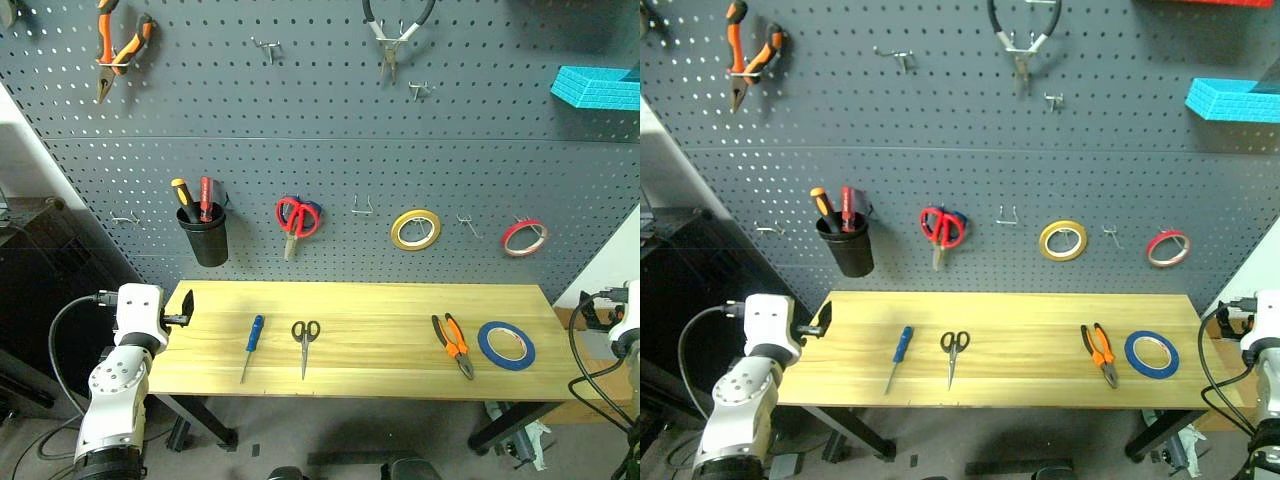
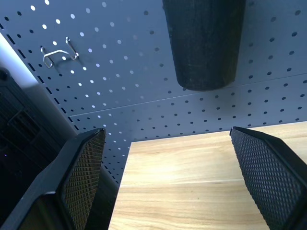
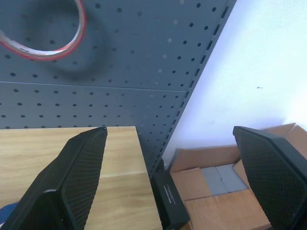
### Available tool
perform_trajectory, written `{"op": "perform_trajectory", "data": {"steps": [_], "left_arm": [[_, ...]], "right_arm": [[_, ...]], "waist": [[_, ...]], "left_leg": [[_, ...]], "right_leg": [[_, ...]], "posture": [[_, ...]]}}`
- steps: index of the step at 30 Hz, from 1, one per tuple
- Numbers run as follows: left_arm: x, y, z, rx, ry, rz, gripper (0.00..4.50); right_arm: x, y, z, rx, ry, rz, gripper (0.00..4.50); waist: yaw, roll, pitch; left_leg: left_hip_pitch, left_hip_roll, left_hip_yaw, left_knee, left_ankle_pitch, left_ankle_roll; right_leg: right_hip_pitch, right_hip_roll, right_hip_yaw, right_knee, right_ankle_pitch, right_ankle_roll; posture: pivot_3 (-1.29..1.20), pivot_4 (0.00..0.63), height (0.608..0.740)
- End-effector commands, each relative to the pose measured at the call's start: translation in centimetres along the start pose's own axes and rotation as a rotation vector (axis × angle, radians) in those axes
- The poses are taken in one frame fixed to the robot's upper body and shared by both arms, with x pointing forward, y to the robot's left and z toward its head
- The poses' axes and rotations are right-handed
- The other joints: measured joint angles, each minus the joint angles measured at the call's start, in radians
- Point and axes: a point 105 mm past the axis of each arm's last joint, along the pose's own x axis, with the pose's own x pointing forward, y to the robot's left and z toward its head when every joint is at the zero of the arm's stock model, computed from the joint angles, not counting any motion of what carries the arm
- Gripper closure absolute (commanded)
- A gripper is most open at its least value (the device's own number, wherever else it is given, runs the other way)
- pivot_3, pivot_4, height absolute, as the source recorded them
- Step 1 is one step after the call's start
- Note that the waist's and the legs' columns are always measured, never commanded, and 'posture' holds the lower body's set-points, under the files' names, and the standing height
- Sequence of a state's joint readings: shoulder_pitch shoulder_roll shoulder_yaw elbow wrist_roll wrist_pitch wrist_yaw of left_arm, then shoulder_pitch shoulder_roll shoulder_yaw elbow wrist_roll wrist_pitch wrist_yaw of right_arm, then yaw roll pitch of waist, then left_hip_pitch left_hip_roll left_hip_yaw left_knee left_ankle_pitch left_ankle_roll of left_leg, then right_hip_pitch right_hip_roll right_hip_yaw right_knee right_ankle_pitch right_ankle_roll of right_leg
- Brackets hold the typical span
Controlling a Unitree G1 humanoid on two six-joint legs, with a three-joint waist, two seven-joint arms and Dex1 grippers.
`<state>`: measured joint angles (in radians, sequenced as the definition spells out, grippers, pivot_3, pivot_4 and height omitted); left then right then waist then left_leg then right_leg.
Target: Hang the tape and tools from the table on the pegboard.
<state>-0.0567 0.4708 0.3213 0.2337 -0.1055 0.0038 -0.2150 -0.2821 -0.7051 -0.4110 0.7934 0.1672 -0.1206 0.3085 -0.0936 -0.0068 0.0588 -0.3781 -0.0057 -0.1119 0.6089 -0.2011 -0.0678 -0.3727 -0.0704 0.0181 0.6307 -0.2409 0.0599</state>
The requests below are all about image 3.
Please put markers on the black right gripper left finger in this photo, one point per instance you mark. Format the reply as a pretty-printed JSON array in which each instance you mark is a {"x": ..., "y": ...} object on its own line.
[{"x": 72, "y": 182}]

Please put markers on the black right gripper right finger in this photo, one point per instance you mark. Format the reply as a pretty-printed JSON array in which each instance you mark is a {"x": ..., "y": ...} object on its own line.
[{"x": 268, "y": 167}]

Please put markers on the grey pegboard panel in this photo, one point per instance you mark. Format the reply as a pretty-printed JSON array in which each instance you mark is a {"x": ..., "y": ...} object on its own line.
[{"x": 120, "y": 72}]

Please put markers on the grey metal panel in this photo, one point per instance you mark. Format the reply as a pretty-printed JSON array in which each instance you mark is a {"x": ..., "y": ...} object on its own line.
[{"x": 221, "y": 180}]

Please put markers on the open cardboard box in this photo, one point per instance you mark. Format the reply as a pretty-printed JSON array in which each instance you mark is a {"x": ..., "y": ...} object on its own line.
[{"x": 216, "y": 203}]

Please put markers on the blue object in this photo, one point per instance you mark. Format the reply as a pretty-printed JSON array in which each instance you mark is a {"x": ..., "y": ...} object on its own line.
[{"x": 6, "y": 210}]

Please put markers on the black rectangular box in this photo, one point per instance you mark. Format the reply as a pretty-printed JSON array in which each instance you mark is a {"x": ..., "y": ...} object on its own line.
[{"x": 168, "y": 198}]

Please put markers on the clear tape roll red edge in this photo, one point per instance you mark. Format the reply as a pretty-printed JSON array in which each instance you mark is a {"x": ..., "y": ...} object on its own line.
[{"x": 79, "y": 36}]

